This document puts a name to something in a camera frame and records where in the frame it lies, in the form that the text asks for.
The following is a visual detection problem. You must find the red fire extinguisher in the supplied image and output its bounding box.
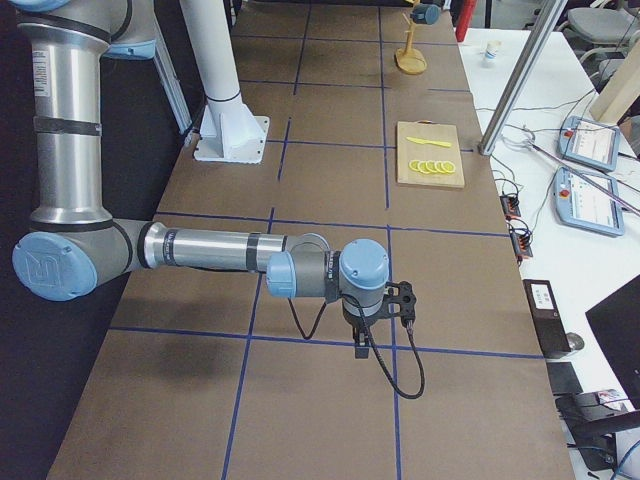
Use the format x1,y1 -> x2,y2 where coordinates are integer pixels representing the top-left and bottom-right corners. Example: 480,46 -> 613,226
455,0 -> 477,43

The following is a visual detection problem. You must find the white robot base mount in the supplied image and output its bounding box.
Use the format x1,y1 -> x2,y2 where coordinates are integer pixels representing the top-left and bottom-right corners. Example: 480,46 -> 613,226
180,0 -> 270,164

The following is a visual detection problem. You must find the bamboo cutting board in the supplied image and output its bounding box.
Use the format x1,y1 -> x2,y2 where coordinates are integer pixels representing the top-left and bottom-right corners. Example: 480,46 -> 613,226
396,121 -> 465,189

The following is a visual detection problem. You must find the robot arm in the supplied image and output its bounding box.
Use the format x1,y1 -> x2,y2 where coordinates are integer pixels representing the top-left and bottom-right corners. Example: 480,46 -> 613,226
12,1 -> 391,358

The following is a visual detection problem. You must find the teach pendant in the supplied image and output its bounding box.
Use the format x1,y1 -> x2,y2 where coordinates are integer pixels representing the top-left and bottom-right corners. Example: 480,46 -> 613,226
553,167 -> 625,237
558,116 -> 621,173

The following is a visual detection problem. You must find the wooden cup storage rack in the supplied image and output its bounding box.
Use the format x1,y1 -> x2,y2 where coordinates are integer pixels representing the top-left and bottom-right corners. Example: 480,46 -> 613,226
394,1 -> 427,75

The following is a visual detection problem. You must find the black box with label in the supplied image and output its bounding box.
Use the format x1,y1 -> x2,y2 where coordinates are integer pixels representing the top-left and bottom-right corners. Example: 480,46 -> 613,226
523,279 -> 571,359

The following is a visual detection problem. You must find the aluminium frame post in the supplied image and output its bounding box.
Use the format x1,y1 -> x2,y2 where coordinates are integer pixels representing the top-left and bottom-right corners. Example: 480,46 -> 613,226
478,0 -> 567,156

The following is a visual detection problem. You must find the orange black connector hub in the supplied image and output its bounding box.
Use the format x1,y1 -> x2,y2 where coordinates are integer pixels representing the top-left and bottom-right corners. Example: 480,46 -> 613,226
499,194 -> 521,220
509,226 -> 533,262

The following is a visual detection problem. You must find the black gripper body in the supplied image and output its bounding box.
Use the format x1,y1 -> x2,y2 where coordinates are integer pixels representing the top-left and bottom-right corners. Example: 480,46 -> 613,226
342,297 -> 392,335

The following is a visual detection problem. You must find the teal ribbed mug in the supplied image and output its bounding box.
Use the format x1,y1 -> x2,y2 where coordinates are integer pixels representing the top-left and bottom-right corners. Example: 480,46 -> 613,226
410,3 -> 441,25

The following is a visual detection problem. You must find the black monitor corner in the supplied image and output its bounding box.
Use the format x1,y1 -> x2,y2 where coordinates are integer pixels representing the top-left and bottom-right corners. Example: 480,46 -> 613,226
586,279 -> 639,409

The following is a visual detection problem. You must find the white paper cup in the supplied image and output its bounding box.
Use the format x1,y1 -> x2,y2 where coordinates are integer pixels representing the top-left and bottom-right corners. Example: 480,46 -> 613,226
483,40 -> 502,68

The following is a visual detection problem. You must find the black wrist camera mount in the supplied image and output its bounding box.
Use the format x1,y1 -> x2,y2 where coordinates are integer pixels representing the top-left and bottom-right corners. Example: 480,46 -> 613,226
384,281 -> 417,331

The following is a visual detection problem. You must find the wooden knife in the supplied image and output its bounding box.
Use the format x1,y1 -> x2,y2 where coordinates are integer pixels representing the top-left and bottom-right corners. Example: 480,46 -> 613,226
405,136 -> 453,148

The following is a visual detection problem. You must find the grey office chair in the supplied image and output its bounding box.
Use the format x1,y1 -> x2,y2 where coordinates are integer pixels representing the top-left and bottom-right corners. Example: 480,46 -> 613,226
564,7 -> 639,64

